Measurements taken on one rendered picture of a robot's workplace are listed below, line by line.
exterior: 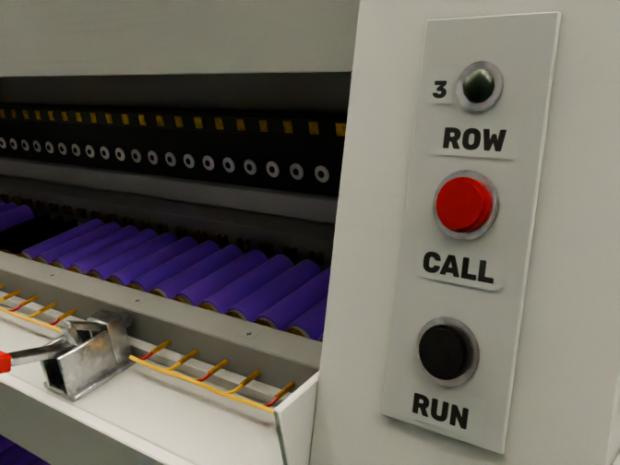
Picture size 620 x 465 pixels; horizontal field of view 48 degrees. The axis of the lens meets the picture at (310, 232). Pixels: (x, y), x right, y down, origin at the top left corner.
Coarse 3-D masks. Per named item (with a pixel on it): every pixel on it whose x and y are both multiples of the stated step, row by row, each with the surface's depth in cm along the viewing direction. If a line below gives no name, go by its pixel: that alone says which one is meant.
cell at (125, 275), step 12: (180, 240) 46; (192, 240) 46; (156, 252) 44; (168, 252) 45; (180, 252) 45; (132, 264) 43; (144, 264) 43; (156, 264) 44; (120, 276) 42; (132, 276) 42
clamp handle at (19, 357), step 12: (72, 336) 34; (36, 348) 33; (48, 348) 33; (60, 348) 34; (72, 348) 34; (0, 360) 31; (12, 360) 31; (24, 360) 32; (36, 360) 32; (0, 372) 31
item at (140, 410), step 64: (128, 192) 56; (192, 192) 51; (256, 192) 47; (0, 320) 43; (0, 384) 36; (128, 384) 34; (192, 384) 33; (64, 448) 34; (128, 448) 30; (192, 448) 29; (256, 448) 28
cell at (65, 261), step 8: (112, 232) 49; (120, 232) 49; (128, 232) 49; (136, 232) 50; (96, 240) 48; (104, 240) 48; (112, 240) 48; (120, 240) 49; (80, 248) 47; (88, 248) 47; (96, 248) 47; (64, 256) 46; (72, 256) 46; (80, 256) 46; (64, 264) 46
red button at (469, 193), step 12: (456, 180) 20; (468, 180) 20; (444, 192) 20; (456, 192) 20; (468, 192) 20; (480, 192) 19; (444, 204) 20; (456, 204) 20; (468, 204) 20; (480, 204) 19; (444, 216) 20; (456, 216) 20; (468, 216) 20; (480, 216) 19; (456, 228) 20; (468, 228) 20
